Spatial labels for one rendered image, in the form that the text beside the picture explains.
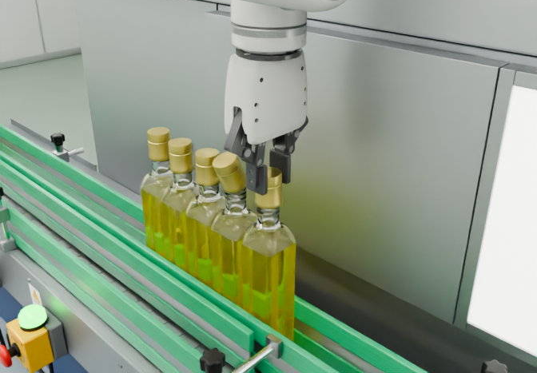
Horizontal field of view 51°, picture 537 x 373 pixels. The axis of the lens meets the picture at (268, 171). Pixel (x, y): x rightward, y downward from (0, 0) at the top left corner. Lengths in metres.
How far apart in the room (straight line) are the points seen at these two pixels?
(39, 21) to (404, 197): 6.50
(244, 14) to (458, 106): 0.26
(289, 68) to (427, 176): 0.21
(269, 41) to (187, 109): 0.47
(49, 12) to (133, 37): 5.96
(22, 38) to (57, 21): 0.45
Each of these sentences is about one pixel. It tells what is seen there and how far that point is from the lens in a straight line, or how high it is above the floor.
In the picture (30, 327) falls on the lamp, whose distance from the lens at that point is 1.05.
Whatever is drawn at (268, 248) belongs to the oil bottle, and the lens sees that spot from 0.72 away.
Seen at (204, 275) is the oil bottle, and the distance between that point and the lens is 0.85.
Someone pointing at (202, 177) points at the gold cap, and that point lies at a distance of 0.78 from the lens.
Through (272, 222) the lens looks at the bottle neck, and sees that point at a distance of 0.72.
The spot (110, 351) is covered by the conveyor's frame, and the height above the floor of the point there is 1.04.
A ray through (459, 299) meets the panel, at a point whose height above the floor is 1.19.
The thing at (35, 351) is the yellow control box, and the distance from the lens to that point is 1.06.
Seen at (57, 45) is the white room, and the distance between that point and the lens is 7.18.
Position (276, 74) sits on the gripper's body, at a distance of 0.63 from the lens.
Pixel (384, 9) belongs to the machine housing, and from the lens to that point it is 0.70.
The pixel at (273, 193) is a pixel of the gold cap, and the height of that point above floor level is 1.32.
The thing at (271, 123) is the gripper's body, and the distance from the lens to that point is 0.64.
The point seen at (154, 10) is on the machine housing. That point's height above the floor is 1.47.
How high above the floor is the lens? 1.64
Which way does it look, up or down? 26 degrees down
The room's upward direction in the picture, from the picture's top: straight up
